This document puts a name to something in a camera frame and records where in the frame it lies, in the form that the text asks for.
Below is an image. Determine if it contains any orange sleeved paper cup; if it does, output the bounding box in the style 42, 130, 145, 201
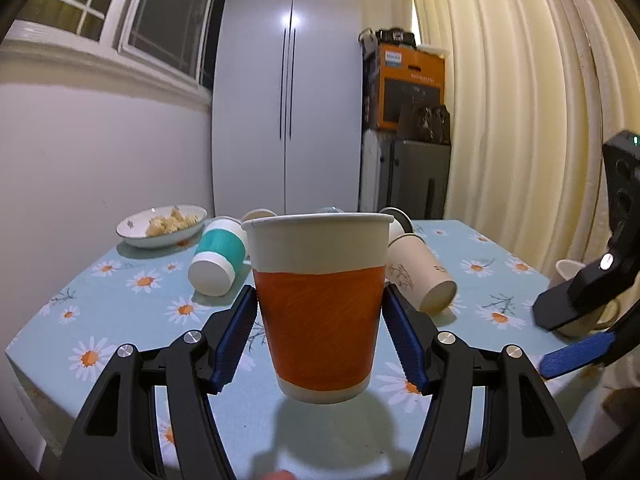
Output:
242, 212, 393, 404

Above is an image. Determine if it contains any beige printed paper cup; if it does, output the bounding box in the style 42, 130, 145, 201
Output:
385, 234, 458, 316

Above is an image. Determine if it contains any black banded white cup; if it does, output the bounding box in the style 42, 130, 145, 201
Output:
380, 207, 413, 244

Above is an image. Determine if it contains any teal sleeved paper cup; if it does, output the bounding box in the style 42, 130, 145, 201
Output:
188, 217, 247, 297

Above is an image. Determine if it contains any clear glass cup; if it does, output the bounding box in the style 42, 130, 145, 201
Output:
317, 206, 344, 214

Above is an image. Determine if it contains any pink sleeved paper cup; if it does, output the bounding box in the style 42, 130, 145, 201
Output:
241, 208, 278, 222

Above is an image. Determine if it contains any taupe ceramic mug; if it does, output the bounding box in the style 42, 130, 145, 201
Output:
553, 258, 622, 338

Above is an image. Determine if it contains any cream curtain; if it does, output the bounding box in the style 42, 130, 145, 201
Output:
414, 0, 639, 274

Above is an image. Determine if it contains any dark grey suitcase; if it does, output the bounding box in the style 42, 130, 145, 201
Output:
376, 139, 451, 220

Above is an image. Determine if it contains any brown handbag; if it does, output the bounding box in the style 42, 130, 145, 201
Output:
397, 104, 451, 145

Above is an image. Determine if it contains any white bowl with snacks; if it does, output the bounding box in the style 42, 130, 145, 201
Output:
116, 205, 208, 249

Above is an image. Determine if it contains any orange black cardboard box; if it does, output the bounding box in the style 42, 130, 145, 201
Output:
363, 44, 446, 131

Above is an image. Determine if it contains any black bag on box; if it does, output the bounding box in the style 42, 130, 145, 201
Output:
358, 27, 416, 58

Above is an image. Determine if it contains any white double door refrigerator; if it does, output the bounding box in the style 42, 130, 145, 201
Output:
212, 0, 362, 218

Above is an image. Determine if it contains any white framed window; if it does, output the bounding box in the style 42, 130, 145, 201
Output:
6, 0, 224, 94

